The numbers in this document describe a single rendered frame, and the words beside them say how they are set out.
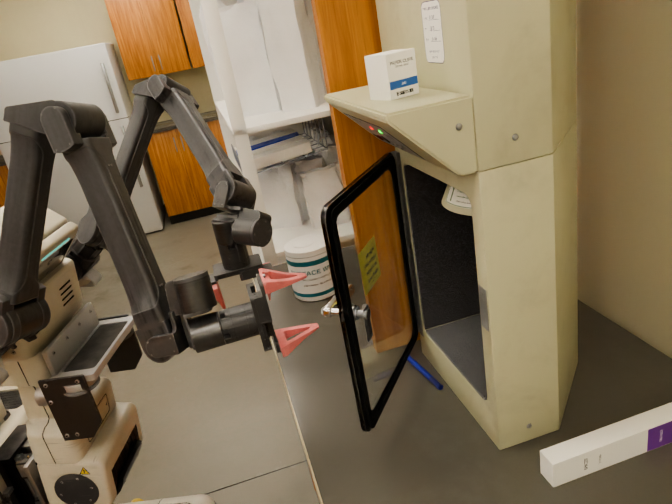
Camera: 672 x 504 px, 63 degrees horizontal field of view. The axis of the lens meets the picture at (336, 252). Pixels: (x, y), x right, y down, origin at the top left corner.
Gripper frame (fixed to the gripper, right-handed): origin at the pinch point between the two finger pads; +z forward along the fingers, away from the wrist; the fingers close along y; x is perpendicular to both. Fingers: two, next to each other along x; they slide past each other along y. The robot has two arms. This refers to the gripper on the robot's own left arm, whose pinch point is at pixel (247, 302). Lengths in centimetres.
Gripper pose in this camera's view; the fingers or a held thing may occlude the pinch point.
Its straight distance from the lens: 121.7
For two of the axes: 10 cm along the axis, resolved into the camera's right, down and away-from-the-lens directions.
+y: 9.5, -2.5, 1.7
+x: -2.5, -3.4, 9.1
